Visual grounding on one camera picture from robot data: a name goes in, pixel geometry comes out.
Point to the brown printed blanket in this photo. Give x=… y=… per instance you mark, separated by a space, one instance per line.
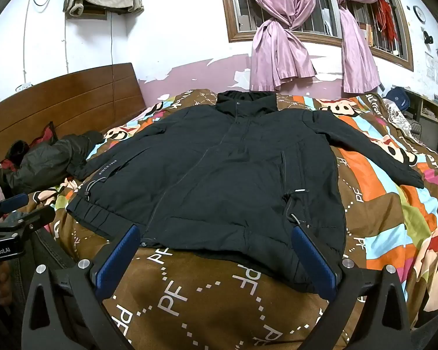
x=204 y=299

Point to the white wall socket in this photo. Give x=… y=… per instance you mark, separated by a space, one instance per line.
x=23 y=86

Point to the wooden desk shelf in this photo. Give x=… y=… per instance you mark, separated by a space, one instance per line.
x=434 y=111

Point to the black hooded jacket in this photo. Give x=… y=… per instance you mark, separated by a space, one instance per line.
x=222 y=175

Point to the floral patterned cloth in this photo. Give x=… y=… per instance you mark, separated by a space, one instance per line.
x=398 y=116

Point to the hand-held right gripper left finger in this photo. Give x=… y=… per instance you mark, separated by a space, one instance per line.
x=118 y=259

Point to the dark blue cap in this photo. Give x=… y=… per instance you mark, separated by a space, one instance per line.
x=399 y=98

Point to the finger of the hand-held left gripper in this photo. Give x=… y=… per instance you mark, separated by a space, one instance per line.
x=36 y=215
x=14 y=202

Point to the red cloth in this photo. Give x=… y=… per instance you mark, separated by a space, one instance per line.
x=50 y=131

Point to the black wall fixture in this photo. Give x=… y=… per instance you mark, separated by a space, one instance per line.
x=427 y=37

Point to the red hanging tassel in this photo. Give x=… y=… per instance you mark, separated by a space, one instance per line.
x=387 y=18

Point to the wall paper sheet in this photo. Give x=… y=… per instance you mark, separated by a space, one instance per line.
x=433 y=67

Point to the dark green padded jacket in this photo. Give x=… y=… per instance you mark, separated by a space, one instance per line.
x=47 y=160

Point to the wooden headboard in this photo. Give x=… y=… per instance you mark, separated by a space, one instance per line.
x=76 y=98

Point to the round wall clock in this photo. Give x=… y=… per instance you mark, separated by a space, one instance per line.
x=419 y=14

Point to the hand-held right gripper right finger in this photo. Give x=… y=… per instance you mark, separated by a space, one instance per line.
x=314 y=262

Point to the person's left hand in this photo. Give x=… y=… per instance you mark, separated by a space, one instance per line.
x=2 y=282

